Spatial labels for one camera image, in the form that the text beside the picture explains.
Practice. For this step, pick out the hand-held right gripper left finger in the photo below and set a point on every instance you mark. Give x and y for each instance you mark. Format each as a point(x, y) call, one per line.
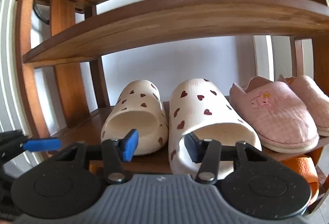
point(129, 145)

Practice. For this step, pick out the cream heart-print slide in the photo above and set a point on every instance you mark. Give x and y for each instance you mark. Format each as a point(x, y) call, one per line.
point(138, 100)
point(205, 111)

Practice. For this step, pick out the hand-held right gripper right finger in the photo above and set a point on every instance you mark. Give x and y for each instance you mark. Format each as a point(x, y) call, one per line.
point(194, 148)

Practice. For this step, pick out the pink fabric slipper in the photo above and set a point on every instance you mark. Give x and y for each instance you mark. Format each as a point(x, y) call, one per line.
point(313, 100)
point(277, 116)

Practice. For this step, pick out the wooden shoe rack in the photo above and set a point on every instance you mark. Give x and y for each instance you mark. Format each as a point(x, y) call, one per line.
point(167, 18)

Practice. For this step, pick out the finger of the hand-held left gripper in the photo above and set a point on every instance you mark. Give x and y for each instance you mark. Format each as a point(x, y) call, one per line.
point(42, 144)

